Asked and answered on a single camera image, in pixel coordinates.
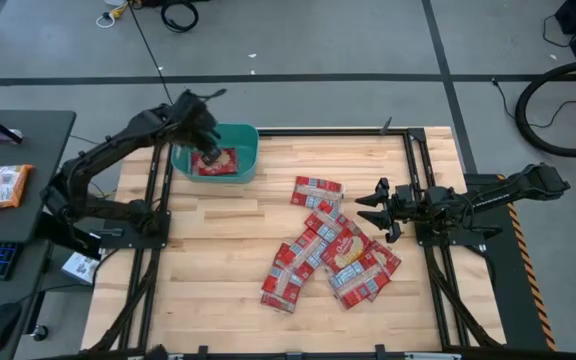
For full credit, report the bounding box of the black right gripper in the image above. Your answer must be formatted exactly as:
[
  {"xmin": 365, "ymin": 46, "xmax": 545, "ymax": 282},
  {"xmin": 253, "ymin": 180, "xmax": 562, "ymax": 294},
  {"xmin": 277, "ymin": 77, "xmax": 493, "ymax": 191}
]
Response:
[{"xmin": 355, "ymin": 177, "xmax": 422, "ymax": 245}]

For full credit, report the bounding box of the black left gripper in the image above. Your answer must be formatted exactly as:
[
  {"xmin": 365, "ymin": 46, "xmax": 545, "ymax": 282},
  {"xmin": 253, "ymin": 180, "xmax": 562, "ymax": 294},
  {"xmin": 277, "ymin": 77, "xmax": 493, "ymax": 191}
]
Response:
[{"xmin": 170, "ymin": 89, "xmax": 223, "ymax": 167}]

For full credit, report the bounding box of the red popcorn bag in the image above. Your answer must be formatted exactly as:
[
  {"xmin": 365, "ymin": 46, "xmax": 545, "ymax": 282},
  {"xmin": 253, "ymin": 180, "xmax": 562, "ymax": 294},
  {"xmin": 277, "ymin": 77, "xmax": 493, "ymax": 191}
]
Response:
[
  {"xmin": 366, "ymin": 240, "xmax": 403, "ymax": 302},
  {"xmin": 327, "ymin": 258, "xmax": 395, "ymax": 311},
  {"xmin": 259, "ymin": 263, "xmax": 315, "ymax": 315},
  {"xmin": 190, "ymin": 147, "xmax": 240, "ymax": 177},
  {"xmin": 319, "ymin": 227, "xmax": 374, "ymax": 274},
  {"xmin": 290, "ymin": 175, "xmax": 345, "ymax": 211},
  {"xmin": 303, "ymin": 199, "xmax": 357, "ymax": 245},
  {"xmin": 273, "ymin": 228, "xmax": 330, "ymax": 282}
]

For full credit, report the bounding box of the teal plastic basket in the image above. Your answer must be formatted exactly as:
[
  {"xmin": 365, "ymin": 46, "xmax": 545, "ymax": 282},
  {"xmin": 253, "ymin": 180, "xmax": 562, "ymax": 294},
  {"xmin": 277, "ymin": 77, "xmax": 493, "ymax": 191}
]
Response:
[{"xmin": 170, "ymin": 122, "xmax": 261, "ymax": 185}]

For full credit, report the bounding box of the black floor mat hazard stripe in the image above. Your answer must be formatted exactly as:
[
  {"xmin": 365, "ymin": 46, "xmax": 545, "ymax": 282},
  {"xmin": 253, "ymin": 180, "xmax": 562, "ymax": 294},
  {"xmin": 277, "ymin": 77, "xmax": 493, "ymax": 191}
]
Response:
[{"xmin": 462, "ymin": 172, "xmax": 560, "ymax": 352}]

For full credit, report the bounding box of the large black hoop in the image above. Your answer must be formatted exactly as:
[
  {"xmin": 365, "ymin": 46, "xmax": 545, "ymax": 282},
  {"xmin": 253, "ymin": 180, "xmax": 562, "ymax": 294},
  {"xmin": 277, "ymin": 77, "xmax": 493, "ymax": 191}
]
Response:
[{"xmin": 513, "ymin": 58, "xmax": 576, "ymax": 159}]

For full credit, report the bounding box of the small white printed box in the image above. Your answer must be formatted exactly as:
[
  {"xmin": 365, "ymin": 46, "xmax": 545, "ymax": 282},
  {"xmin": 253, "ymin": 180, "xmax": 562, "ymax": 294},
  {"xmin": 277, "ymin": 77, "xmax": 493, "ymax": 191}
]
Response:
[{"xmin": 60, "ymin": 251, "xmax": 101, "ymax": 287}]

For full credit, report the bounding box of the black office desk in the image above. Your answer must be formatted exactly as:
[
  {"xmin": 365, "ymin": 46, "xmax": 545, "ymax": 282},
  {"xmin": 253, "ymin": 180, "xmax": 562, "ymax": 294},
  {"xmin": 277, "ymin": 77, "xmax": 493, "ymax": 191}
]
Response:
[{"xmin": 0, "ymin": 109, "xmax": 78, "ymax": 360}]

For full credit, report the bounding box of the orange white snack bag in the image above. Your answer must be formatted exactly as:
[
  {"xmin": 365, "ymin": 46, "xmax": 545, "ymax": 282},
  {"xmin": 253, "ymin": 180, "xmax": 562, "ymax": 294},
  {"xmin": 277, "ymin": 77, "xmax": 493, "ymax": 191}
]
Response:
[{"xmin": 0, "ymin": 164, "xmax": 35, "ymax": 214}]

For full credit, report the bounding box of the black computer mouse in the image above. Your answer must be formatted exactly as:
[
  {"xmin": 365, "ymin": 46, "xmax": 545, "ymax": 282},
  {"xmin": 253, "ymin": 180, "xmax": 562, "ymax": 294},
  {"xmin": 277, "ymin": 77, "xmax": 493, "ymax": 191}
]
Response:
[{"xmin": 0, "ymin": 301, "xmax": 24, "ymax": 355}]

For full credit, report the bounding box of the long black floor cable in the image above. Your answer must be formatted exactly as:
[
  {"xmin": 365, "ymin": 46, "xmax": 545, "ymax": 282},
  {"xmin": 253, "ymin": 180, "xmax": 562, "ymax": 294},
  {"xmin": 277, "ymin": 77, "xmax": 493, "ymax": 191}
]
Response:
[{"xmin": 127, "ymin": 0, "xmax": 175, "ymax": 105}]

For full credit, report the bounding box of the coiled black cable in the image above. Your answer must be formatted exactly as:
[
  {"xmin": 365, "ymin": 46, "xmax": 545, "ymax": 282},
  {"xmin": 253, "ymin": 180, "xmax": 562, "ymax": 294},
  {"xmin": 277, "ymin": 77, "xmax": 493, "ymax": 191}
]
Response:
[{"xmin": 159, "ymin": 0, "xmax": 201, "ymax": 34}]

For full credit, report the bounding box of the thin black floor cable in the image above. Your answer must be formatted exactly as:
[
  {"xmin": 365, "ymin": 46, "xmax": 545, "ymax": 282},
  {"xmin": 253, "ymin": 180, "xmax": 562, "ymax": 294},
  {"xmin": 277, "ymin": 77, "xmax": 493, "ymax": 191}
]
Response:
[{"xmin": 491, "ymin": 76, "xmax": 576, "ymax": 130}]

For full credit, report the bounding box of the white yellow cable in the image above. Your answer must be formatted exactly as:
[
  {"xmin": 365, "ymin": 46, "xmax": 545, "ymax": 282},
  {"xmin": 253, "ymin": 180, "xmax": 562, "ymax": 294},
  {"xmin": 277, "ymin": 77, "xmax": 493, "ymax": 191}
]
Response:
[{"xmin": 94, "ymin": 0, "xmax": 130, "ymax": 29}]

